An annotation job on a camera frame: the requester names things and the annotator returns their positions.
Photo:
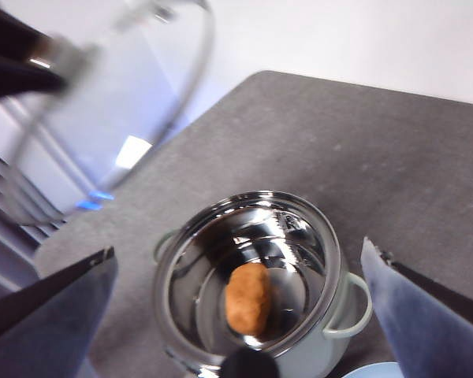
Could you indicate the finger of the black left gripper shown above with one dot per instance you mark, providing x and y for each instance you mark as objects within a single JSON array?
[
  {"x": 16, "y": 76},
  {"x": 12, "y": 31}
]

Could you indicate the brown potato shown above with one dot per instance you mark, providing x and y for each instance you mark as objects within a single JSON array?
[{"x": 247, "y": 301}]

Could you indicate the blue plate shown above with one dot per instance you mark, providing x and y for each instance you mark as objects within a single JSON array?
[{"x": 374, "y": 372}]

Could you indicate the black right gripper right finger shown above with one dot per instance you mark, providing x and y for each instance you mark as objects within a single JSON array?
[{"x": 429, "y": 327}]

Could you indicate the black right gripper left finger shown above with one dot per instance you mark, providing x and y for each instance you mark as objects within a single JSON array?
[{"x": 43, "y": 330}]

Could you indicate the pale green electric steamer pot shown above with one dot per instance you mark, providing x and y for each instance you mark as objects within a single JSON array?
[{"x": 299, "y": 354}]

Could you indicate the glass lid with green knob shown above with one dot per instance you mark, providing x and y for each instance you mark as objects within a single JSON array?
[{"x": 142, "y": 78}]

